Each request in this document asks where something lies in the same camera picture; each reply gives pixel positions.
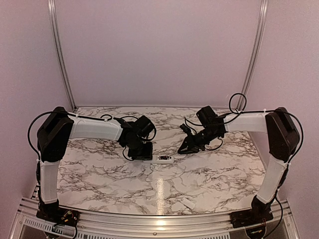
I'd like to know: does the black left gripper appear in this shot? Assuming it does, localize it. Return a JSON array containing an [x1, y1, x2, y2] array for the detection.
[[126, 138, 154, 160]]

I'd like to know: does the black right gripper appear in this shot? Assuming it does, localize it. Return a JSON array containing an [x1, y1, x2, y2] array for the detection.
[[177, 127, 221, 154]]

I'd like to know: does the white remote control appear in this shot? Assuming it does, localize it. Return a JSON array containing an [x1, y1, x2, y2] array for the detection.
[[142, 155, 174, 164]]

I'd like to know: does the white battery cover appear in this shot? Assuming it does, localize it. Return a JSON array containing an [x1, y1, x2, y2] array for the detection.
[[180, 198, 195, 209]]

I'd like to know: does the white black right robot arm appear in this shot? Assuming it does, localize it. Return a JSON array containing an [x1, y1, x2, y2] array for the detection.
[[177, 106, 304, 223]]

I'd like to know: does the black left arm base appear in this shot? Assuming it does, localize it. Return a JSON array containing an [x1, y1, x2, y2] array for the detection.
[[36, 201, 79, 227]]

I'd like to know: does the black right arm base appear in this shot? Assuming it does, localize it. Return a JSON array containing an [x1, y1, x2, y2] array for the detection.
[[230, 196, 274, 228]]

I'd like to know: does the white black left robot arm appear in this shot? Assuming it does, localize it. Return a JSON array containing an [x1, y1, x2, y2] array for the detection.
[[32, 107, 157, 222]]

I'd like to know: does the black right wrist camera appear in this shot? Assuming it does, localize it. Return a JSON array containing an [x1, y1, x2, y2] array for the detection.
[[179, 123, 192, 135]]

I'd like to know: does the aluminium front frame rail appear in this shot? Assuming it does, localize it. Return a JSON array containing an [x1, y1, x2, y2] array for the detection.
[[9, 198, 300, 239]]

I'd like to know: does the right aluminium frame post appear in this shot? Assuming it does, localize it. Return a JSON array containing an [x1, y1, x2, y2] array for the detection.
[[241, 0, 269, 96]]

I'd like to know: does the aluminium frame post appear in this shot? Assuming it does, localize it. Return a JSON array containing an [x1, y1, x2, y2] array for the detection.
[[48, 0, 77, 111], [241, 0, 269, 96]]

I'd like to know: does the left aluminium frame post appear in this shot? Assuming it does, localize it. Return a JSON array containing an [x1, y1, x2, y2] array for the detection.
[[48, 0, 77, 111]]

